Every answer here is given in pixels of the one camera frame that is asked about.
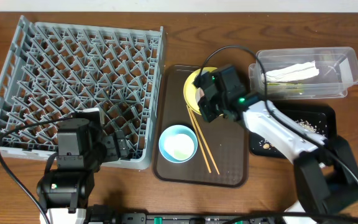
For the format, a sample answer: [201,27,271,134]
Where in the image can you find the cooked rice leftovers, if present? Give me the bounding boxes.
[259,119,319,150]

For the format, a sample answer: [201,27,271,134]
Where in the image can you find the green snack wrapper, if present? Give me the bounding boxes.
[267,83,304,95]

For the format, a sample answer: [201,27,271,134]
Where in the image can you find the white napkin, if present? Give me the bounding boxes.
[262,61,319,83]

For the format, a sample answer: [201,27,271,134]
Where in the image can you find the white plastic cup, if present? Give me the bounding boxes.
[163,134,195,161]

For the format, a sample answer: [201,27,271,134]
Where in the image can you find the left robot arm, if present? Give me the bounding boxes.
[37,118,129,223]

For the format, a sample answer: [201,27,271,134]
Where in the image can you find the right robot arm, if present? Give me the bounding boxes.
[193,65,358,223]

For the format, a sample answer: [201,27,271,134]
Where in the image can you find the black waste tray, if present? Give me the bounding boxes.
[249,101,337,159]

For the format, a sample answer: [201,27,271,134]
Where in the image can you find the yellow plate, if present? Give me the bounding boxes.
[183,69,201,115]

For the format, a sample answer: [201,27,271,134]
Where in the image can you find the right wooden chopstick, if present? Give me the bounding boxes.
[193,112,220,175]

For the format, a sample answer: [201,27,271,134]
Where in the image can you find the wooden chopstick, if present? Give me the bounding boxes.
[193,112,220,175]
[186,106,211,173]

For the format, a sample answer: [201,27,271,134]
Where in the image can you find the brown serving tray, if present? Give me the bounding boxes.
[152,65,249,188]

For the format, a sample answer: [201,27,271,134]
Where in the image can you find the light blue bowl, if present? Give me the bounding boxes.
[158,124,198,164]

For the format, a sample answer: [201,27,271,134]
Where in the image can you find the left wooden chopstick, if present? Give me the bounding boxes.
[186,106,211,173]

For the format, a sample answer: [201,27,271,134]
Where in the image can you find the clear plastic bin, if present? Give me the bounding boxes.
[249,47,358,100]

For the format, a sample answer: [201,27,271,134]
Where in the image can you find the grey plastic dish rack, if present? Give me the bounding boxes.
[0,17,166,170]

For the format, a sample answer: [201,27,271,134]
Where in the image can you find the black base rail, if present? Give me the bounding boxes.
[84,205,321,224]

